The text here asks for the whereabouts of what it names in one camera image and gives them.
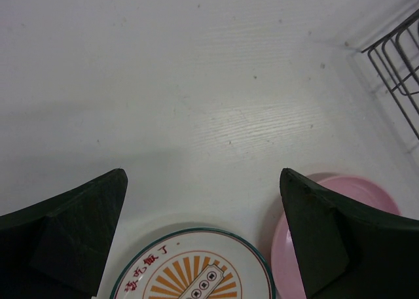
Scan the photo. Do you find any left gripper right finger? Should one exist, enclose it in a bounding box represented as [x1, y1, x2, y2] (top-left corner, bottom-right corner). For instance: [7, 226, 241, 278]
[280, 168, 418, 298]

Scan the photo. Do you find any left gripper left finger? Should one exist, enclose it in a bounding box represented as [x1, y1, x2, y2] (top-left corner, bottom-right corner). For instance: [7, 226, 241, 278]
[1, 168, 128, 298]

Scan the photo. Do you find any pink plastic plate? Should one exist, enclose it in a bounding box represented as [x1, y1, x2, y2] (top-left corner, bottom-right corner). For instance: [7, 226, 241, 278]
[270, 172, 401, 299]

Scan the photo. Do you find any white plate orange sunburst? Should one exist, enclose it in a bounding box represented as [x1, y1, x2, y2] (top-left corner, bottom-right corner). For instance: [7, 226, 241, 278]
[110, 227, 277, 298]

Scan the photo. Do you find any metal wire dish rack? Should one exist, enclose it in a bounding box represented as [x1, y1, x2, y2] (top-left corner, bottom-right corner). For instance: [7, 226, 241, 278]
[361, 10, 418, 139]

